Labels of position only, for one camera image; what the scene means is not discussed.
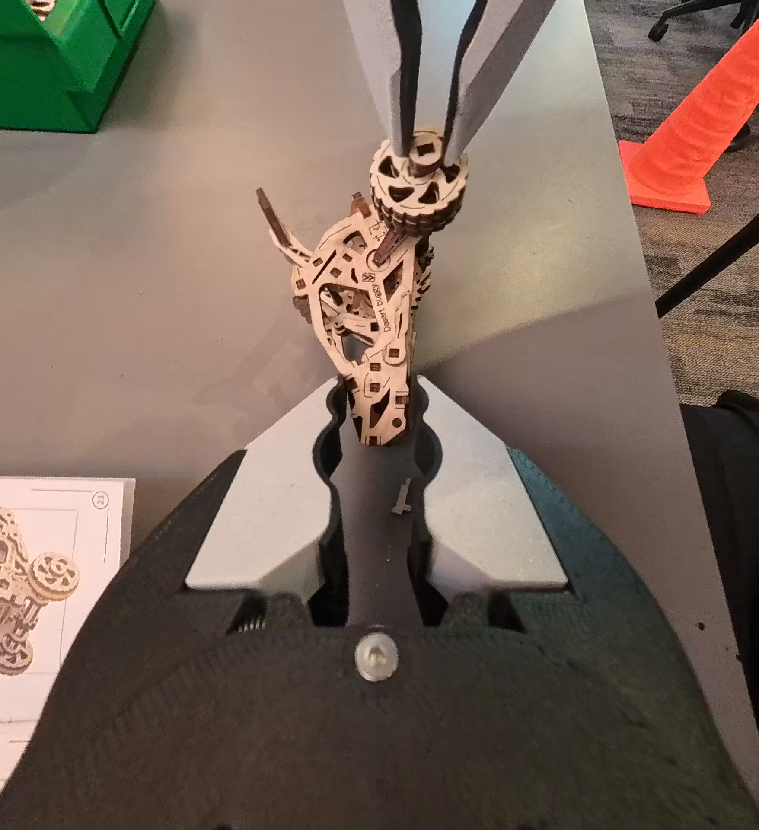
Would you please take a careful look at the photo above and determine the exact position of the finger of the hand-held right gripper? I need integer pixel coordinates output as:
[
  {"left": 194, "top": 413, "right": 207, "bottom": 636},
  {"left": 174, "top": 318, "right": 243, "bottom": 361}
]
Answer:
[
  {"left": 441, "top": 0, "right": 560, "bottom": 158},
  {"left": 341, "top": 0, "right": 426, "bottom": 156}
]

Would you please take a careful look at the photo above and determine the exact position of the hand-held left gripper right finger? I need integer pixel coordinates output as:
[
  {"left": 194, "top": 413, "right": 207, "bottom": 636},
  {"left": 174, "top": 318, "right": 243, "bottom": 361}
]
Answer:
[{"left": 411, "top": 375, "right": 579, "bottom": 628}]

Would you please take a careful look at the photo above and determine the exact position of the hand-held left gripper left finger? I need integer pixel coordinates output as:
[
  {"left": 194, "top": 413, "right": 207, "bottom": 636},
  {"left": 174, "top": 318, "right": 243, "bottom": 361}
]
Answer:
[{"left": 184, "top": 376, "right": 354, "bottom": 626}]

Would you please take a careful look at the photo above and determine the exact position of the thick wooden wheel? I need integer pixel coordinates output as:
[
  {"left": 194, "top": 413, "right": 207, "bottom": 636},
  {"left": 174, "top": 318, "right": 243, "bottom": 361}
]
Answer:
[{"left": 368, "top": 125, "right": 470, "bottom": 233}]

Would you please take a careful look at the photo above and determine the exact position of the wooden buggy model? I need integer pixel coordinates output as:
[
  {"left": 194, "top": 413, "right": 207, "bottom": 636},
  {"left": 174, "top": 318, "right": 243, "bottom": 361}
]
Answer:
[{"left": 255, "top": 188, "right": 435, "bottom": 448}]

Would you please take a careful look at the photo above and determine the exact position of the office chair base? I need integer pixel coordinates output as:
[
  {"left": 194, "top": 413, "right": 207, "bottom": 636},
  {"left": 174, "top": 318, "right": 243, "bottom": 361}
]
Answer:
[{"left": 648, "top": 0, "right": 759, "bottom": 43}]

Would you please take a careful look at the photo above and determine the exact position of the instruction booklet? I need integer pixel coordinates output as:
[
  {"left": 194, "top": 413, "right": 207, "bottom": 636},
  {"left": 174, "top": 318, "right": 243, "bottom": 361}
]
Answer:
[{"left": 0, "top": 476, "right": 136, "bottom": 830}]

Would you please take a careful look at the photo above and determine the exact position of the orange traffic cone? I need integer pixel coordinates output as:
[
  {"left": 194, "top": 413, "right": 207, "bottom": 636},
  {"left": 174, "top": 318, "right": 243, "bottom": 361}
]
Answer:
[{"left": 618, "top": 13, "right": 759, "bottom": 214}]

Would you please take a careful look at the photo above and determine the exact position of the green plastic bin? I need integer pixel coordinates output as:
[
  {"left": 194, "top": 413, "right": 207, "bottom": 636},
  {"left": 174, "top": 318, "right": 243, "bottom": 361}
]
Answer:
[{"left": 0, "top": 0, "right": 156, "bottom": 135}]

